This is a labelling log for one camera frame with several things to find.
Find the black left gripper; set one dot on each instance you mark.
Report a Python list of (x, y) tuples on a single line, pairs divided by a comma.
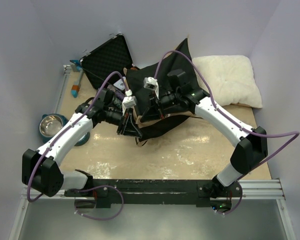
[(130, 129)]

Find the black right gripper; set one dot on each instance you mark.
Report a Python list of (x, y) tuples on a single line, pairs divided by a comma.
[(151, 113)]

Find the beige fabric pet tent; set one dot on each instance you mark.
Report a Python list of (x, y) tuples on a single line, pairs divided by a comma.
[(179, 93)]

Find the black tent pole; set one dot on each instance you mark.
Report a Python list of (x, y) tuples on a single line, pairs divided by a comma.
[(95, 80)]

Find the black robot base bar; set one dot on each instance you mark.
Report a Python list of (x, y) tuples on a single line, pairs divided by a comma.
[(103, 193)]

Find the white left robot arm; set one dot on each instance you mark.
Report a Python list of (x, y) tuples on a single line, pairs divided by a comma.
[(41, 167)]

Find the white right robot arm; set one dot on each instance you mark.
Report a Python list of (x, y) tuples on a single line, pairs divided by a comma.
[(250, 144)]

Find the teal double pet bowl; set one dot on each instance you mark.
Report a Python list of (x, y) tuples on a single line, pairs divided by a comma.
[(50, 125)]

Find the purple poker chip roll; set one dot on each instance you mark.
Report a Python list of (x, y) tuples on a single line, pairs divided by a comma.
[(118, 93)]

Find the white playing card deck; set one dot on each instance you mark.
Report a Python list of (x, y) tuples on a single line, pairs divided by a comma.
[(120, 85)]

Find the black poker chip case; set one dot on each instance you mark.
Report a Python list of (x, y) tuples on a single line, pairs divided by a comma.
[(114, 55)]

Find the orange and teal toy block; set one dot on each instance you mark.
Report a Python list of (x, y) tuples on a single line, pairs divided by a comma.
[(77, 86)]

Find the white fluffy pillow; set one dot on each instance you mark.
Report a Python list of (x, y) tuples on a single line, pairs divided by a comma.
[(231, 79)]

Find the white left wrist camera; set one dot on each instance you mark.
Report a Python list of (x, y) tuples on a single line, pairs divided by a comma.
[(129, 101)]

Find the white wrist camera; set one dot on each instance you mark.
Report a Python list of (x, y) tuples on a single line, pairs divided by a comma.
[(151, 83), (129, 101)]

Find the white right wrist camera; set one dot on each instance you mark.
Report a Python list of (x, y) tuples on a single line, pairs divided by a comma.
[(151, 83)]

